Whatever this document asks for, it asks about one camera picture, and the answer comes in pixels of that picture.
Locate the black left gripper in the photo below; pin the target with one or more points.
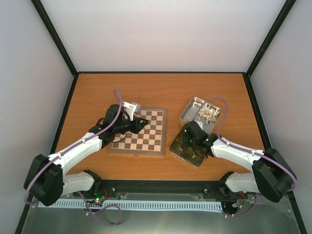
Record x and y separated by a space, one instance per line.
138 126

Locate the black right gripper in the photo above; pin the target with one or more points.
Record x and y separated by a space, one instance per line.
185 140

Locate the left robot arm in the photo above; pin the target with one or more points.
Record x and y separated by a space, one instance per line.
47 179

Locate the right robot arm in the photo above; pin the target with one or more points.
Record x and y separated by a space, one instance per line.
268 173

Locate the pile of dark chess pieces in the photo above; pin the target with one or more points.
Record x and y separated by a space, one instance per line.
187 147

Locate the wooden folding chess board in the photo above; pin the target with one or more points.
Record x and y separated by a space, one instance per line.
150 141

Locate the pile of white chess pieces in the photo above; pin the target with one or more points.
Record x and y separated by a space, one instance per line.
207 111

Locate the small green circuit board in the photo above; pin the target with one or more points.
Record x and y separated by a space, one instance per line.
99 198

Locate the gold tin tray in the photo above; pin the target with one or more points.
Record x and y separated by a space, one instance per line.
189 155

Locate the silver tin tray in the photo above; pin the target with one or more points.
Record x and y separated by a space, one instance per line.
188 113

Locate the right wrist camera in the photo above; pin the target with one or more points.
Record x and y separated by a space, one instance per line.
200 124

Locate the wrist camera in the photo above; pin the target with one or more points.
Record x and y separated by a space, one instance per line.
200 124
130 109

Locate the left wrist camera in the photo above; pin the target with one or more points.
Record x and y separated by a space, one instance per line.
130 109

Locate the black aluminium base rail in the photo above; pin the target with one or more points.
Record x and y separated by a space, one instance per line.
206 189

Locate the light blue cable duct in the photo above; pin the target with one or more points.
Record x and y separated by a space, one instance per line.
139 205

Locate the black frame post left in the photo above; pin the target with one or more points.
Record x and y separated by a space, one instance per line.
54 35

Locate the black frame post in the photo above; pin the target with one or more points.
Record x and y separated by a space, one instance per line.
54 35
282 15

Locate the black frame post right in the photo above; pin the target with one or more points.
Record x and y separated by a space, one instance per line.
282 15

